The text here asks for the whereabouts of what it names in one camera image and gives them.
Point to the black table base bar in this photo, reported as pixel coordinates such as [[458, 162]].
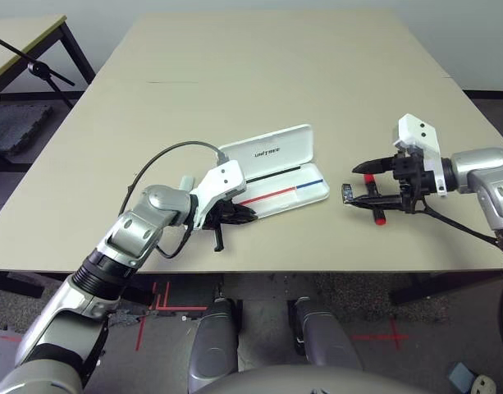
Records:
[[419, 287], [13, 283]]

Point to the black tripod stand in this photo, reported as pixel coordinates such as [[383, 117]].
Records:
[[38, 68]]

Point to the grey right robot leg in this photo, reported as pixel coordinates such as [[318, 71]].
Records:
[[321, 336]]

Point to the dark galaxy print eraser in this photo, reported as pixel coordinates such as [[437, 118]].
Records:
[[347, 192]]

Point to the black marker with red cap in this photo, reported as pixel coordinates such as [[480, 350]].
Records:
[[381, 221]]

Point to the white plastic pencil case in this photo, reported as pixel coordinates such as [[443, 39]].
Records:
[[284, 139]]

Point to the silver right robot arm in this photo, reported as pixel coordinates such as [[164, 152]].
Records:
[[481, 164]]

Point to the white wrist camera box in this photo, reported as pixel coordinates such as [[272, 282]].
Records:
[[222, 180], [419, 131]]

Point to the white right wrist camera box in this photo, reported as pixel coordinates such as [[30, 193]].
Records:
[[419, 131]]

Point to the blue foam block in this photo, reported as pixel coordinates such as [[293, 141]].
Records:
[[462, 374]]

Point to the grey robot torso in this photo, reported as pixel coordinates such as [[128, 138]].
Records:
[[316, 381]]

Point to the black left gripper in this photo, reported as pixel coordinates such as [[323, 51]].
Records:
[[220, 215]]

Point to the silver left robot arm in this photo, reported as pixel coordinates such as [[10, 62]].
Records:
[[128, 230]]

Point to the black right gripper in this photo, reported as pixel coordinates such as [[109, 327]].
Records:
[[413, 180]]

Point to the thin black pencil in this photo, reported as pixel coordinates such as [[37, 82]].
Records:
[[275, 174]]

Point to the thin red and blue pencil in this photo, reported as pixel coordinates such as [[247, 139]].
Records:
[[275, 195]]

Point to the grey left robot leg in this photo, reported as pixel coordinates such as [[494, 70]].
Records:
[[214, 349]]

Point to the grey foam floor mat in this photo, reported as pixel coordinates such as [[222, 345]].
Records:
[[17, 123]]

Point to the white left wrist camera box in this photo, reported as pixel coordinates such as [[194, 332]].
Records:
[[222, 180]]

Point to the grey robot leg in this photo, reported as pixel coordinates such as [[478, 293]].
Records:
[[214, 349], [321, 336]]

